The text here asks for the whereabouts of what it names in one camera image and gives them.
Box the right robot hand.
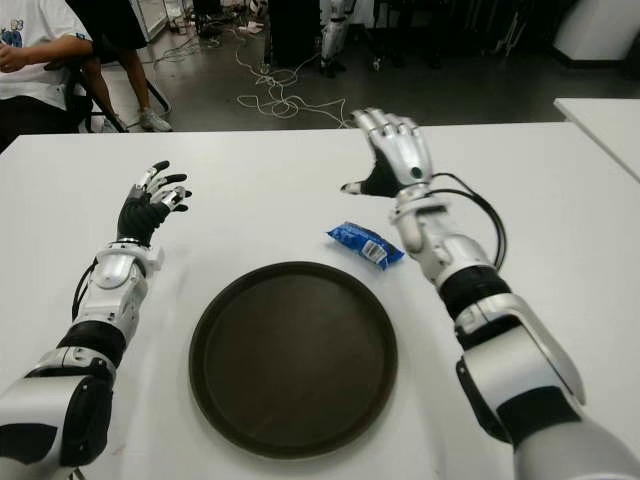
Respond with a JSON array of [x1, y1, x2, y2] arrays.
[[340, 106, 435, 198]]

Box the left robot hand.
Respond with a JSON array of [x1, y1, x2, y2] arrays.
[[116, 159, 194, 249]]

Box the blue Oreo packet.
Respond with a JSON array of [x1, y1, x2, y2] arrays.
[[327, 221, 406, 272]]

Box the black wheeled stand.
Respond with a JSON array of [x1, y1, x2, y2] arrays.
[[349, 0, 401, 71]]

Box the black chair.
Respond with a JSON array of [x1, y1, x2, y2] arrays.
[[43, 49, 171, 134]]

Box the white humanoid robot legs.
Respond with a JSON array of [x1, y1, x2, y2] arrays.
[[319, 0, 359, 79]]

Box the black cabinet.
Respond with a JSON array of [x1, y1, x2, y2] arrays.
[[268, 0, 324, 69]]

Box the seated person white t-shirt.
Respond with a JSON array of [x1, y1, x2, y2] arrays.
[[0, 0, 96, 151]]

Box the standing person black shorts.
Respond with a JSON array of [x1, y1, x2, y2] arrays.
[[64, 0, 174, 134]]

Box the white cabinet panel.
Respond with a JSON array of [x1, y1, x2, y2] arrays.
[[133, 0, 174, 44]]

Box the white side table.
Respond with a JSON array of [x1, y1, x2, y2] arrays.
[[553, 97, 640, 184]]

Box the round dark brown tray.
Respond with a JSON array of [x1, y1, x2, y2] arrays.
[[188, 260, 400, 460]]

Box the white rounded pillar base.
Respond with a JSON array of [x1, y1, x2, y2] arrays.
[[552, 0, 640, 69]]

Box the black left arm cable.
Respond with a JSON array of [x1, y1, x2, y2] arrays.
[[71, 259, 99, 321]]

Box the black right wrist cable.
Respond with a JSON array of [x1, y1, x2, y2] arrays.
[[429, 172, 508, 274]]

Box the white cable on floor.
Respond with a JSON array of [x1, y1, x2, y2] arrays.
[[149, 19, 359, 130]]

